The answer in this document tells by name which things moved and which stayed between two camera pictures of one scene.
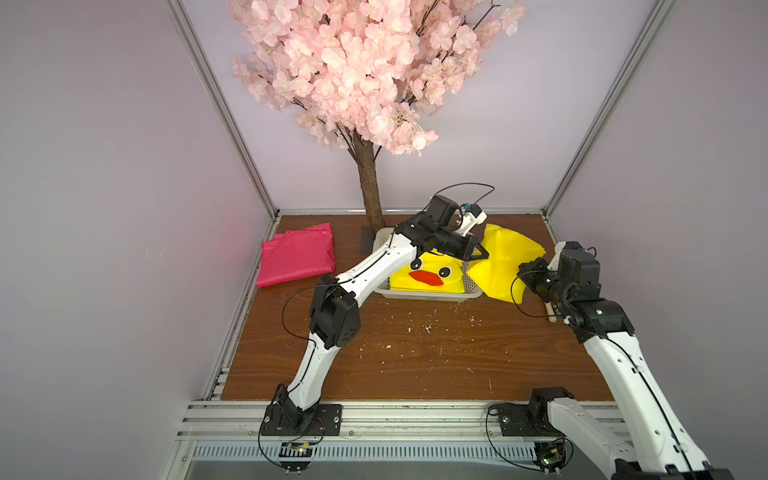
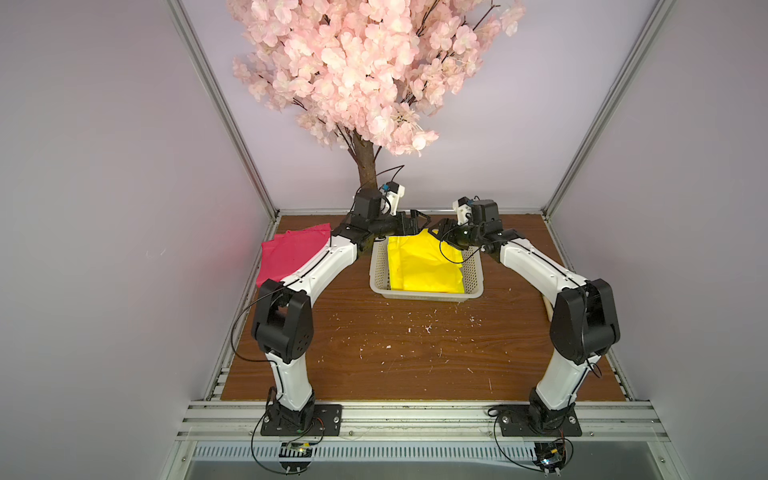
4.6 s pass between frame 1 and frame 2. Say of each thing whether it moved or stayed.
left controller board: stayed
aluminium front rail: stayed
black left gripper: moved
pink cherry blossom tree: stayed
